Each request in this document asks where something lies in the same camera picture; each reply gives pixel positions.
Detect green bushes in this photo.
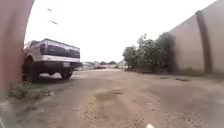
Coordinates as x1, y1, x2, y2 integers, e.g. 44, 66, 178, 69
122, 31, 176, 74

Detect brown dirt road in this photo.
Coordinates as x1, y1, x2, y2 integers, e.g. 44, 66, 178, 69
0, 68, 224, 128

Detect pickup truck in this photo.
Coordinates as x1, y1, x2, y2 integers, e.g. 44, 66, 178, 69
22, 38, 82, 83

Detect patch of weeds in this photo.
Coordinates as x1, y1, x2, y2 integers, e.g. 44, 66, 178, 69
8, 81, 51, 100

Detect overhead wires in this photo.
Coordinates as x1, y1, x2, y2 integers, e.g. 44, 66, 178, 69
45, 6, 59, 26

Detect tall pale wall with pillar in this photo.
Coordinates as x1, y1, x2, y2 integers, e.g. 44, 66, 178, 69
167, 0, 224, 76

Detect red wall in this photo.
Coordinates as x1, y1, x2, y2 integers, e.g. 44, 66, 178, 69
0, 0, 36, 98

